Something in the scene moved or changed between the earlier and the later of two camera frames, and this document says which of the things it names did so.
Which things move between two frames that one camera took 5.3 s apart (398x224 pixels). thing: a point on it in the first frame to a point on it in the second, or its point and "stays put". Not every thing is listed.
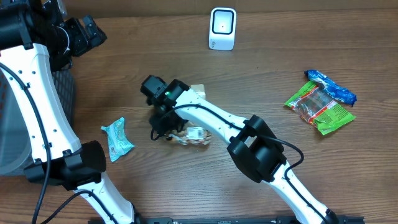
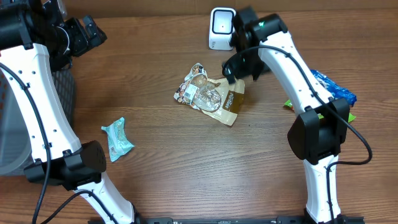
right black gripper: x=165 y=125 to x=236 y=63
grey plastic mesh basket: x=16 y=154 stays put
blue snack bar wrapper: x=341 y=94 stays put
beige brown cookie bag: x=191 y=134 to x=216 y=98
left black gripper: x=74 y=26 stays put
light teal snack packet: x=118 y=143 stays put
